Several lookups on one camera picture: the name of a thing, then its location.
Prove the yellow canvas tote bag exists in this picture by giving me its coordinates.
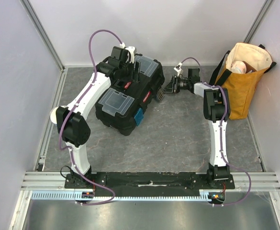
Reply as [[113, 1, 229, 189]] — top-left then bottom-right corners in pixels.
[[209, 43, 277, 120]]

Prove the black plastic toolbox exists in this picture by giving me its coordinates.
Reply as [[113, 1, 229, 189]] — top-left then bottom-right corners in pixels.
[[95, 55, 165, 136]]

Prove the blue cable duct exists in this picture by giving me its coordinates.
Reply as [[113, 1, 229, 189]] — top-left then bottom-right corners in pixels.
[[31, 191, 211, 201]]

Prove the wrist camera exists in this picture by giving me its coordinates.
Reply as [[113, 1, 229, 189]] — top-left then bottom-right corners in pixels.
[[119, 43, 136, 63], [174, 62, 183, 76]]

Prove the aluminium frame rail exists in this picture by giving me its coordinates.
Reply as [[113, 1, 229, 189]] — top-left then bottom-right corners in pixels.
[[21, 172, 280, 192]]

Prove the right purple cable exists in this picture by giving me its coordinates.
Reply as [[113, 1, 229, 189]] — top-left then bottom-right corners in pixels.
[[181, 57, 252, 207]]

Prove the blue tape roll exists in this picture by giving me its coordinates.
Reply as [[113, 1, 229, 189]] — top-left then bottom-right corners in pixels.
[[50, 107, 58, 125]]

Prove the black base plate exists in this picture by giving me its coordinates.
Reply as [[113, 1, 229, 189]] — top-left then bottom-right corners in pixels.
[[64, 171, 235, 192]]

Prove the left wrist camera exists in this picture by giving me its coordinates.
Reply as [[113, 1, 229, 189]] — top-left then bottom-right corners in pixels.
[[119, 43, 136, 63]]

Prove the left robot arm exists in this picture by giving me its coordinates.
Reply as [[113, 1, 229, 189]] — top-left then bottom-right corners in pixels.
[[51, 43, 136, 188]]

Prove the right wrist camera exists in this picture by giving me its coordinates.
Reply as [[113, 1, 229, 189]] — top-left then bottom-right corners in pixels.
[[174, 62, 183, 76]]

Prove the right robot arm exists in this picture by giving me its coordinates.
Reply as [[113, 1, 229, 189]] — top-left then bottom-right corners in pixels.
[[163, 66, 231, 190]]

